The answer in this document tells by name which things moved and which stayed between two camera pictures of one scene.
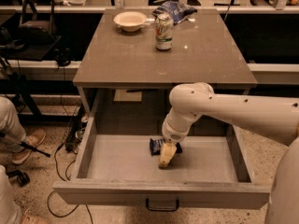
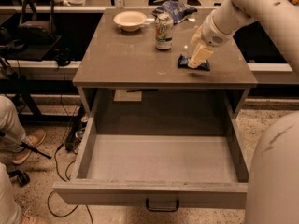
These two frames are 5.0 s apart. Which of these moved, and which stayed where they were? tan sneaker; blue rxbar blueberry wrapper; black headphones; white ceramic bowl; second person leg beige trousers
Moved: blue rxbar blueberry wrapper
Stayed: second person leg beige trousers; white ceramic bowl; black headphones; tan sneaker
